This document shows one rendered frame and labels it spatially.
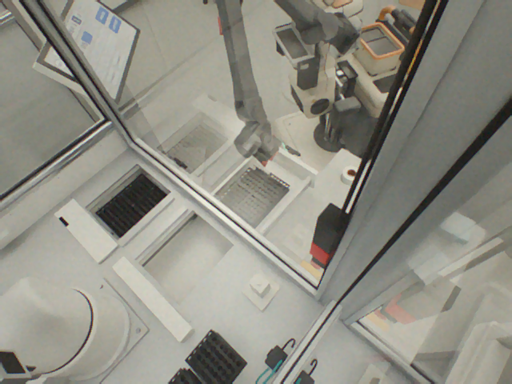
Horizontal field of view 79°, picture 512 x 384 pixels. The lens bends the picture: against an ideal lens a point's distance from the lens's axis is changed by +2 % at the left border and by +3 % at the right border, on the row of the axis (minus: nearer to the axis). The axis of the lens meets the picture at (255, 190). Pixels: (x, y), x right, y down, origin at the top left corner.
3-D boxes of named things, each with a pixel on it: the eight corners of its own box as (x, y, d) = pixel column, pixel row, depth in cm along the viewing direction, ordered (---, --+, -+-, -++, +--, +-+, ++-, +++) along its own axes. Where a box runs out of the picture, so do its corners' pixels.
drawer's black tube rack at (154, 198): (148, 181, 128) (142, 173, 123) (176, 205, 122) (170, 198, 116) (103, 219, 121) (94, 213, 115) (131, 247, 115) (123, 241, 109)
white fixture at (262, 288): (260, 268, 96) (258, 258, 87) (282, 286, 93) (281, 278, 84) (240, 291, 93) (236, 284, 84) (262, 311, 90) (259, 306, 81)
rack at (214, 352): (217, 331, 88) (210, 328, 81) (247, 362, 84) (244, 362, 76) (193, 361, 85) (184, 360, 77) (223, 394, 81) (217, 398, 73)
